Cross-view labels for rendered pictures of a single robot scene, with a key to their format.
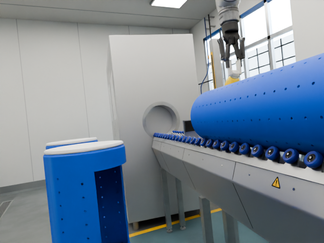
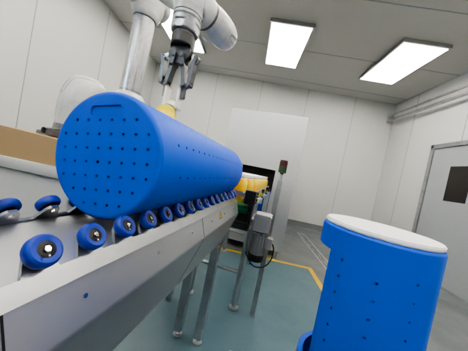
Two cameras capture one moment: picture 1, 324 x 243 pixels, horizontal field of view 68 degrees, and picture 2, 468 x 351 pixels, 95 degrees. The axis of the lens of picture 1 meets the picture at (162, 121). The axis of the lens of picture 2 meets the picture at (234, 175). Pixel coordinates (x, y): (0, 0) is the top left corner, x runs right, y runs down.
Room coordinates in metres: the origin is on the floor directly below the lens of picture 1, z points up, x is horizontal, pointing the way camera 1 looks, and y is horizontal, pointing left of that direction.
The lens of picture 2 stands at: (1.62, 0.18, 1.12)
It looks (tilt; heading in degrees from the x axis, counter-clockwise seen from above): 2 degrees down; 207
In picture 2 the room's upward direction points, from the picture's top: 11 degrees clockwise
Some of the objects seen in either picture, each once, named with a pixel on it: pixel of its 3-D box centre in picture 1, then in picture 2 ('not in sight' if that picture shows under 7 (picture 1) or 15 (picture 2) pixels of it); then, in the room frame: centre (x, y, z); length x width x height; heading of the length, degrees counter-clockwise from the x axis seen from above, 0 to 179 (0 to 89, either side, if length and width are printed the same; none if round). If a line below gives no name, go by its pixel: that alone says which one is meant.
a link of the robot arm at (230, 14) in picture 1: (229, 18); (186, 26); (1.11, -0.36, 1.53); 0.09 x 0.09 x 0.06
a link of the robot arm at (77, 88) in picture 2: not in sight; (84, 103); (1.11, -0.86, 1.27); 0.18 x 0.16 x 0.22; 176
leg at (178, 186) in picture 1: (179, 197); not in sight; (2.40, -0.10, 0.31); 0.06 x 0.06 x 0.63; 14
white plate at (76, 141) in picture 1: (72, 141); not in sight; (1.40, 0.53, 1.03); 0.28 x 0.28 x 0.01
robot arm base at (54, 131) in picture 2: not in sight; (70, 133); (1.14, -0.86, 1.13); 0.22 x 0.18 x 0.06; 18
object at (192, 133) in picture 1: (191, 130); not in sight; (1.71, -0.20, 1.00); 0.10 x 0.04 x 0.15; 104
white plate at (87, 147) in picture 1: (85, 146); (379, 229); (0.89, 0.29, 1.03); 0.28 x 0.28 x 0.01
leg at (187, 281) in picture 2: not in sight; (186, 287); (0.49, -0.57, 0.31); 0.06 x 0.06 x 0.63; 14
